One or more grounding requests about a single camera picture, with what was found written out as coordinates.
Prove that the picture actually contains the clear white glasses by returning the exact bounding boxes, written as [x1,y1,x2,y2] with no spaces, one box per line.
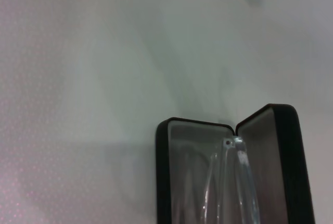
[202,135,261,224]

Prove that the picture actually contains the black glasses case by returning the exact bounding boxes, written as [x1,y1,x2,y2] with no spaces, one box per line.
[155,103,316,224]

